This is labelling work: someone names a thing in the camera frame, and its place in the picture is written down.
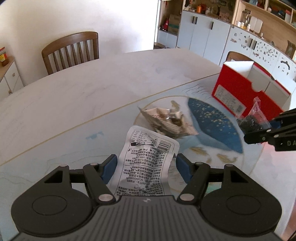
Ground red cardboard box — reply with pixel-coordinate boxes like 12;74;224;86
212;61;292;121

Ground white printed label wrapper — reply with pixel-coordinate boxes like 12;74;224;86
109;126;180;196

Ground crumpled silver brown wrapper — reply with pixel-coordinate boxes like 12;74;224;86
139;100;198;139

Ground wooden chair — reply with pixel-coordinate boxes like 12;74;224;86
41;31;99;75
226;51;252;62

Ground clear bag black contents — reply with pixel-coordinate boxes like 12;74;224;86
236;97;271;134

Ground cardboard box in cabinet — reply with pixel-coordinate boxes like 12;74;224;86
168;14;181;35

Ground white sideboard cabinet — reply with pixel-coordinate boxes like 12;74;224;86
0;56;24;101

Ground wooden chair at right side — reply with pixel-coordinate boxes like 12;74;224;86
226;51;252;62

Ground red jar on sideboard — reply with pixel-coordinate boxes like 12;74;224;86
0;47;9;67

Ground white wall cabinet unit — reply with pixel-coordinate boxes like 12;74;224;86
156;1;295;87

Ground wooden chair at far side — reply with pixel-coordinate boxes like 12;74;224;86
41;31;99;75

